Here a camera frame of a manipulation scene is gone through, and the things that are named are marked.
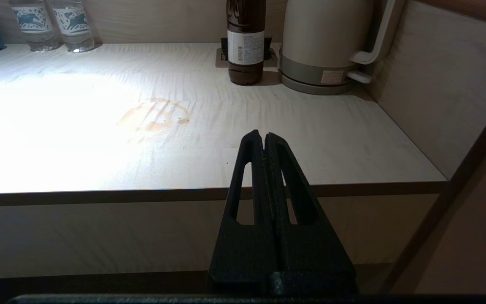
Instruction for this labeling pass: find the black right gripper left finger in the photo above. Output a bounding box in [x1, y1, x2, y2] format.
[208, 130, 278, 294]

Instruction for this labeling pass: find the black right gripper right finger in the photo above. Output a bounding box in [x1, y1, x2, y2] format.
[265, 133, 357, 294]

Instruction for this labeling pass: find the grey kettle base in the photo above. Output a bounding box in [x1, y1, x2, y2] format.
[278, 69, 372, 95]

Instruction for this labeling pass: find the dark liquid bottle white label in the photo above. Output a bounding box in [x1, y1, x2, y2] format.
[226, 0, 266, 86]

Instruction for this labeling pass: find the beige electric kettle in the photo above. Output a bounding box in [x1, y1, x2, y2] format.
[279, 0, 395, 84]

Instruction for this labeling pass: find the clear water bottle blue label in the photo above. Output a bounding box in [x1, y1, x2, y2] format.
[49, 0, 95, 53]
[9, 0, 60, 52]

